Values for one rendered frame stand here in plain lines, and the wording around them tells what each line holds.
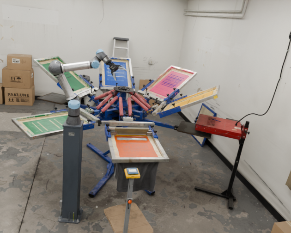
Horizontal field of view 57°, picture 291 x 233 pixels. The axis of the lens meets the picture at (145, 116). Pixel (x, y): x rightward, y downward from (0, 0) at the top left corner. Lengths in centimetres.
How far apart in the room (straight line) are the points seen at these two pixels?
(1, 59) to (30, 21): 114
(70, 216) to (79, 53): 459
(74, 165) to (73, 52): 446
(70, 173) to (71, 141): 38
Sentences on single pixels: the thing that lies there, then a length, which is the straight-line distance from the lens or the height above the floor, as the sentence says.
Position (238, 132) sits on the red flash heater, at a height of 110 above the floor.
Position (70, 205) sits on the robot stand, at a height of 22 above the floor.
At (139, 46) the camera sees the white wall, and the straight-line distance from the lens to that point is 719.
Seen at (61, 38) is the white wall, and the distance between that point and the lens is 705.
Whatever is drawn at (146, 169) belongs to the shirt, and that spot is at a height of 80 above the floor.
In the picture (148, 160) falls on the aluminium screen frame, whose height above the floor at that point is 98.
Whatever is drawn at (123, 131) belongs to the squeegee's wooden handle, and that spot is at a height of 103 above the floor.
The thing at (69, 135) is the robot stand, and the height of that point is 109.
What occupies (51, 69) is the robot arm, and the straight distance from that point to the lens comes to 272.
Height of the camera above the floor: 231
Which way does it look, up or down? 20 degrees down
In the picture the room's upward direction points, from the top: 7 degrees clockwise
